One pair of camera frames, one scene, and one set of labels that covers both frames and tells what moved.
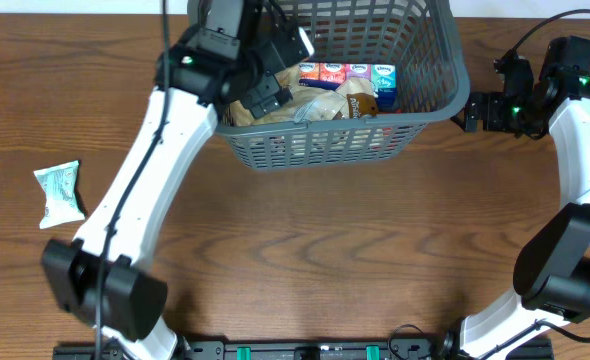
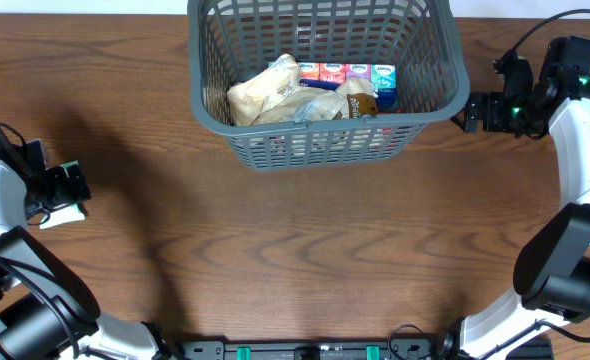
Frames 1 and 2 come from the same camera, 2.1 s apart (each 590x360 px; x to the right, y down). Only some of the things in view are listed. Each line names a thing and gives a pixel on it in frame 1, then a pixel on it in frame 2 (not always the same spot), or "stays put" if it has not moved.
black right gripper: [473, 112] stays put
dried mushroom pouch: [361, 104] stays put
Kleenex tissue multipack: [329, 76] stays put
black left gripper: [265, 93] -> [61, 189]
